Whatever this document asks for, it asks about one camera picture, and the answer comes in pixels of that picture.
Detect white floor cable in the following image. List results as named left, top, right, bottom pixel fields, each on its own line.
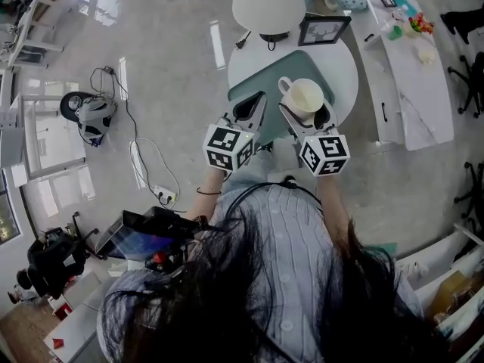
left=129, top=137, right=182, bottom=200

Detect black lamp cable with plug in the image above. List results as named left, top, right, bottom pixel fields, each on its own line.
left=235, top=29, right=253, bottom=51

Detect bowl of colourful fruit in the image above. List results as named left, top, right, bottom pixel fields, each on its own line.
left=402, top=11, right=435, bottom=39

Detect person's left forearm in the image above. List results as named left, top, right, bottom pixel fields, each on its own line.
left=184, top=168, right=229, bottom=227

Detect black chair with backpack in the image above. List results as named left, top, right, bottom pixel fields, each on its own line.
left=26, top=211, right=101, bottom=301

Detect yellow box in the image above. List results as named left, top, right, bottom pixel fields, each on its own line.
left=426, top=269, right=472, bottom=318

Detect person's legs in jeans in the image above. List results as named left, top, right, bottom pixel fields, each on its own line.
left=225, top=138, right=304, bottom=191

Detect white shelf unit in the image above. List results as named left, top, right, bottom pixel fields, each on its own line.
left=392, top=222, right=484, bottom=363

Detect cream ceramic cup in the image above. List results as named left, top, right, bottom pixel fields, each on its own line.
left=278, top=76, right=325, bottom=116

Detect person's right forearm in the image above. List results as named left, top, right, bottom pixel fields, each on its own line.
left=315, top=173, right=352, bottom=244

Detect black chest mounted box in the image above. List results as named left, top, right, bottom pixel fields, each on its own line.
left=120, top=206, right=209, bottom=242

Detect black floor cable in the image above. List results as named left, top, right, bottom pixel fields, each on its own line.
left=89, top=65, right=182, bottom=208

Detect glass top table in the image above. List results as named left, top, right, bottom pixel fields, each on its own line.
left=0, top=92, right=88, bottom=183

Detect teal tray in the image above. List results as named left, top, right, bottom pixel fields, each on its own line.
left=228, top=49, right=337, bottom=147

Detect white marble top cabinet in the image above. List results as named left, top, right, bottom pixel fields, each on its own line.
left=349, top=0, right=455, bottom=152

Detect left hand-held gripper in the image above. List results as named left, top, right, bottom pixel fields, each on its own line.
left=203, top=91, right=268, bottom=174

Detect round black disc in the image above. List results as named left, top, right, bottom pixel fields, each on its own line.
left=59, top=91, right=92, bottom=122

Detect white shade table lamp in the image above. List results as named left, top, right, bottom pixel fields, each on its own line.
left=231, top=0, right=307, bottom=51

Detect small white cup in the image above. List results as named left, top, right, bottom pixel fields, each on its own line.
left=417, top=45, right=438, bottom=67

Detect black deer picture frame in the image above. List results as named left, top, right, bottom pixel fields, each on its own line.
left=297, top=12, right=353, bottom=48

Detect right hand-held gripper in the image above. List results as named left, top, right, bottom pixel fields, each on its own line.
left=278, top=98, right=351, bottom=178

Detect round white side table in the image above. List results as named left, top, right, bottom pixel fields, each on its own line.
left=227, top=11, right=360, bottom=147

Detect light blue knitted cardigan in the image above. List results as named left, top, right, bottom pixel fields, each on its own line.
left=96, top=182, right=425, bottom=363

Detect black body cable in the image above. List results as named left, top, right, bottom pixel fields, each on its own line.
left=225, top=175, right=324, bottom=222

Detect open laptop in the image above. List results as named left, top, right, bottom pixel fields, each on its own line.
left=94, top=212, right=181, bottom=261

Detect white low cabinet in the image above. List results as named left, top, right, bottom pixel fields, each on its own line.
left=42, top=269, right=128, bottom=363

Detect black office chair base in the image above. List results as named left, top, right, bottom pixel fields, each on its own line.
left=453, top=160, right=484, bottom=225
left=447, top=51, right=484, bottom=119

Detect white power strip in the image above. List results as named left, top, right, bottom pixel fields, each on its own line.
left=152, top=185, right=179, bottom=204

